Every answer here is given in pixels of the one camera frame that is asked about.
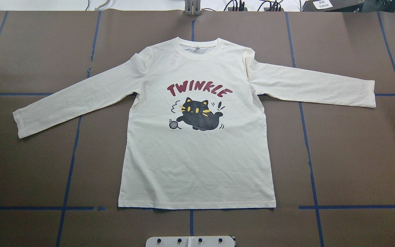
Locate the cream long-sleeve cat t-shirt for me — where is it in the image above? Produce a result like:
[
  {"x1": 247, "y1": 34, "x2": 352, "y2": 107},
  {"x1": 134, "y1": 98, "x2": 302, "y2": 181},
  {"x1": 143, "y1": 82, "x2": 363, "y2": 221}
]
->
[{"x1": 13, "y1": 37, "x2": 376, "y2": 210}]

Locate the dark box with white label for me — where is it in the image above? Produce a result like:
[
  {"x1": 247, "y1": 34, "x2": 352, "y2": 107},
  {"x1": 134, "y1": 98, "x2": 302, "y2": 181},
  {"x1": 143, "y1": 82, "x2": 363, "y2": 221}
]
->
[{"x1": 302, "y1": 0, "x2": 364, "y2": 12}]

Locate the grey aluminium frame post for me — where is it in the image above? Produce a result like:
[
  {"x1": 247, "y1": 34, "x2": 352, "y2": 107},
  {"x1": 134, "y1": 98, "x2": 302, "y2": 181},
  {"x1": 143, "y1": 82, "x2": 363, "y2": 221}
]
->
[{"x1": 184, "y1": 0, "x2": 202, "y2": 16}]

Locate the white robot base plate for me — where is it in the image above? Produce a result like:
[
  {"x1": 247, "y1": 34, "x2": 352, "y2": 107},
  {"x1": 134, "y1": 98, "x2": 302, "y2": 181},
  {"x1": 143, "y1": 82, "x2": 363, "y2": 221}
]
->
[{"x1": 145, "y1": 236, "x2": 236, "y2": 247}]

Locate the black cable hub left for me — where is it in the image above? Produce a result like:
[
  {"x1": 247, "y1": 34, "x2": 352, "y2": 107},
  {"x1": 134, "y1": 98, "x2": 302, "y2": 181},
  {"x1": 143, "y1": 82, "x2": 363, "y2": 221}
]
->
[{"x1": 224, "y1": 0, "x2": 247, "y2": 12}]

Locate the black cable hub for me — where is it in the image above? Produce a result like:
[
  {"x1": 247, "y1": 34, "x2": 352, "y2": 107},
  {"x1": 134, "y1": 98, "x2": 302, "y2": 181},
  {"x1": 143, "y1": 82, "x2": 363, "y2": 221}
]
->
[
  {"x1": 257, "y1": 0, "x2": 283, "y2": 12},
  {"x1": 224, "y1": 0, "x2": 247, "y2": 12}
]

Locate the black cable hub right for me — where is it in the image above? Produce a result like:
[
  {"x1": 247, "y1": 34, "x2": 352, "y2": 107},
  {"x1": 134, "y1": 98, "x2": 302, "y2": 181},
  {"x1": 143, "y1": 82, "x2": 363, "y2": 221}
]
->
[{"x1": 257, "y1": 0, "x2": 283, "y2": 12}]

